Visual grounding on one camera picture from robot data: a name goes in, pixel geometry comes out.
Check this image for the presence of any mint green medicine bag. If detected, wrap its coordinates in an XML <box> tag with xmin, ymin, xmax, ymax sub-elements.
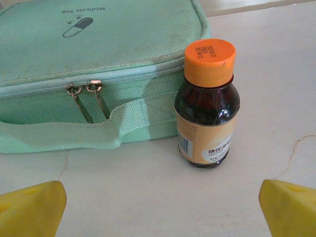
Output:
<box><xmin>0</xmin><ymin>0</ymin><xmax>212</xmax><ymax>154</ymax></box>

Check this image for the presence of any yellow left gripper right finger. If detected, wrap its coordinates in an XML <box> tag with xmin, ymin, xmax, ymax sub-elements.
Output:
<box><xmin>258</xmin><ymin>179</ymin><xmax>316</xmax><ymax>237</ymax></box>

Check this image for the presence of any brown bottle with orange cap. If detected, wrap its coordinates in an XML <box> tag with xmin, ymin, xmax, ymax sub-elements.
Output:
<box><xmin>174</xmin><ymin>39</ymin><xmax>241</xmax><ymax>169</ymax></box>

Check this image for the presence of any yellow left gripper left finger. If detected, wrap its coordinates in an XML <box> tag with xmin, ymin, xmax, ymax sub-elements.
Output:
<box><xmin>0</xmin><ymin>180</ymin><xmax>67</xmax><ymax>237</ymax></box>

